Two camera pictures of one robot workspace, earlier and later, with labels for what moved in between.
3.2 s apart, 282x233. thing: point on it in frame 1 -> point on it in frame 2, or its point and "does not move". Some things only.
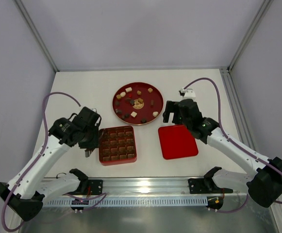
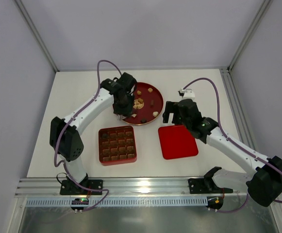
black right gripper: x=171 y=109 does not move
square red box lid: x=177 y=141 does not move
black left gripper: x=89 y=146 -> x=122 y=110
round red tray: x=138 y=103 does not move
